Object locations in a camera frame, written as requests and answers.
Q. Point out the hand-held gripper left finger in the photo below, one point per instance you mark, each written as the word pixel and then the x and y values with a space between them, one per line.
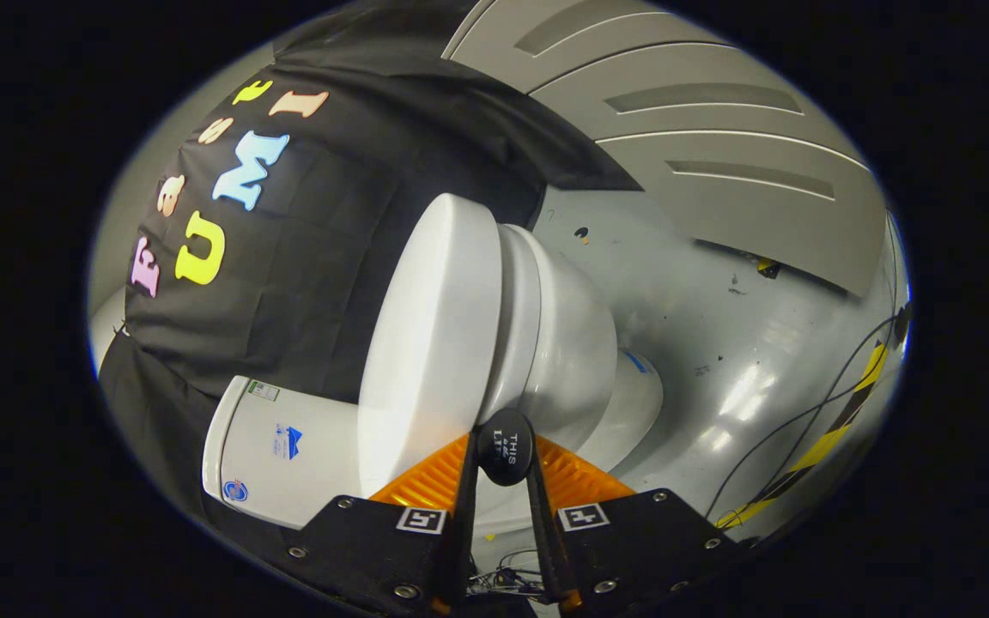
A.
pixel 463 515

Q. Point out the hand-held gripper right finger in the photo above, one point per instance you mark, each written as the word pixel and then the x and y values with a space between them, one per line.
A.
pixel 543 532

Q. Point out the white toilet lid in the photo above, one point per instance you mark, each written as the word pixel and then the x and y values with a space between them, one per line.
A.
pixel 430 343

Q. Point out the white toilet bowl with seat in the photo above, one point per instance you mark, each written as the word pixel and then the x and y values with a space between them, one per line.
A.
pixel 563 343

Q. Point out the black backdrop cloth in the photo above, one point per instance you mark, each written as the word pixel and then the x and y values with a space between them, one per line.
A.
pixel 331 257

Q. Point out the yellow black hazard tape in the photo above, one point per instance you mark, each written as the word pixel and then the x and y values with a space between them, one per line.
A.
pixel 829 438

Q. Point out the white panelled cabinet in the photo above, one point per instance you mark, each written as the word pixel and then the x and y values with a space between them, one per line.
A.
pixel 718 154

